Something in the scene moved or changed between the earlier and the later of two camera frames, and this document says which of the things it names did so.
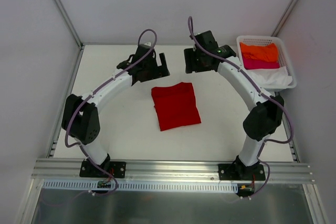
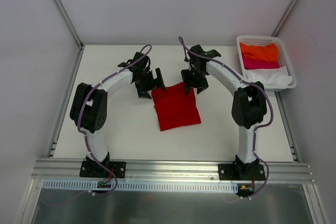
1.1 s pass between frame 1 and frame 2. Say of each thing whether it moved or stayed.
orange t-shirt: stayed
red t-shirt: stayed
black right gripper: moved
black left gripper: moved
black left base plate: stayed
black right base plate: stayed
